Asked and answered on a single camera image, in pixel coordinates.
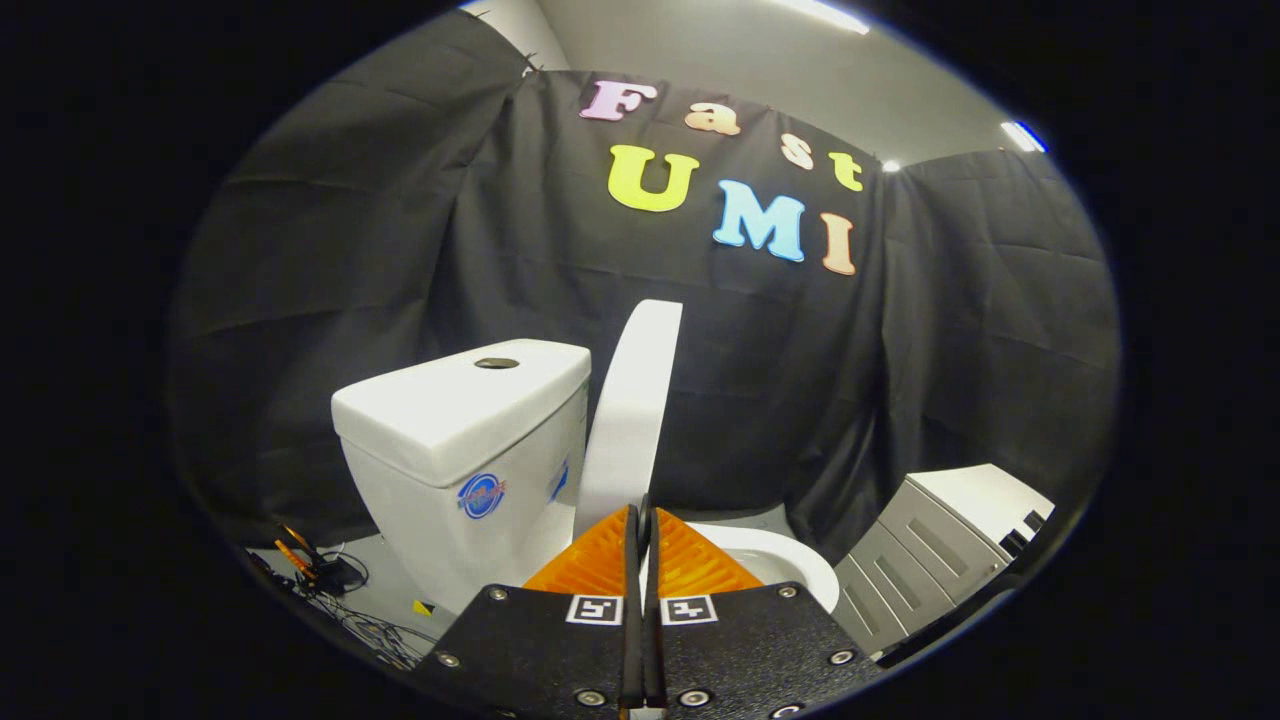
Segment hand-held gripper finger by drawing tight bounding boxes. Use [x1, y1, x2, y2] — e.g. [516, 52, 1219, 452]
[640, 497, 888, 720]
[415, 497, 646, 720]

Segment white toilet seat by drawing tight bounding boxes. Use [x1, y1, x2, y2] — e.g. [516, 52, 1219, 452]
[686, 522, 841, 613]

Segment black backdrop cloth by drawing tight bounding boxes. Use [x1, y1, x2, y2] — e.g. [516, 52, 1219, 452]
[170, 10, 1121, 563]

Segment grey drawer cabinet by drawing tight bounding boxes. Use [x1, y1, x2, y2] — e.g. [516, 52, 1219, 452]
[832, 463, 1056, 657]

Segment orange and black tool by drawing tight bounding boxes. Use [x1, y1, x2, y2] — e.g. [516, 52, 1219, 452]
[272, 522, 367, 598]

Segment long ceiling light strip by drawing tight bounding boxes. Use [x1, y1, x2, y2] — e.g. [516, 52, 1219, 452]
[780, 0, 871, 36]

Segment black floor cables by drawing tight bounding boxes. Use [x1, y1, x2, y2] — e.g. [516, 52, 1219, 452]
[300, 548, 443, 673]

